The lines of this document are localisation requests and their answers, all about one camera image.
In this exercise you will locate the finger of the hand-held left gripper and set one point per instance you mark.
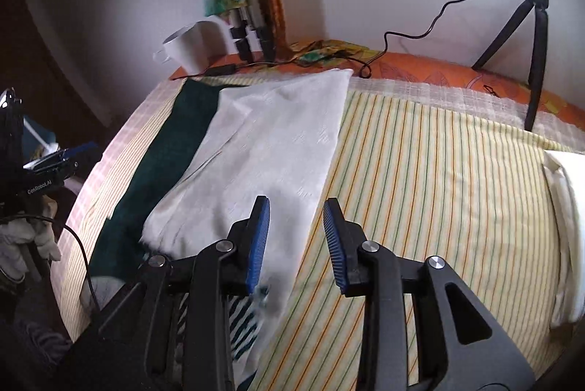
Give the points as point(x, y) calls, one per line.
point(55, 169)
point(77, 151)

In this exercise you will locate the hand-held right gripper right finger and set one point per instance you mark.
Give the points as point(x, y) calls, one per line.
point(333, 244)

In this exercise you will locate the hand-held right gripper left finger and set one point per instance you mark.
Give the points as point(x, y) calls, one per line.
point(258, 244)

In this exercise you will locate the white green tree-print shirt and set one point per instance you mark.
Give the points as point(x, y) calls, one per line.
point(274, 135)

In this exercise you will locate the person's left hand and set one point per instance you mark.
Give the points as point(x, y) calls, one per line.
point(43, 235)

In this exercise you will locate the pale checked bedsheet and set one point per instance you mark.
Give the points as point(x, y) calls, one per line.
point(114, 153)

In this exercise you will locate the yellow striped cloth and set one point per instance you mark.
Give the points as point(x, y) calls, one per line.
point(434, 190)

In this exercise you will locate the white mug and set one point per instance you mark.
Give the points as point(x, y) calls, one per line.
point(196, 46)

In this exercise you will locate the person's dark clothing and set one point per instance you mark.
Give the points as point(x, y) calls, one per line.
point(27, 327)

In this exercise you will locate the green yellow printed cloth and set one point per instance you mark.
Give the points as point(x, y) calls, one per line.
point(320, 52)

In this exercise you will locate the orange leaf-print sheet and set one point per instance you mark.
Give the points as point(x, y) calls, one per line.
point(434, 75)

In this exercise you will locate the folded white pants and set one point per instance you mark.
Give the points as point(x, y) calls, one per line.
point(569, 212)

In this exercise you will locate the black mini tripod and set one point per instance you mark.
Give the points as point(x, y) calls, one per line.
point(539, 34)

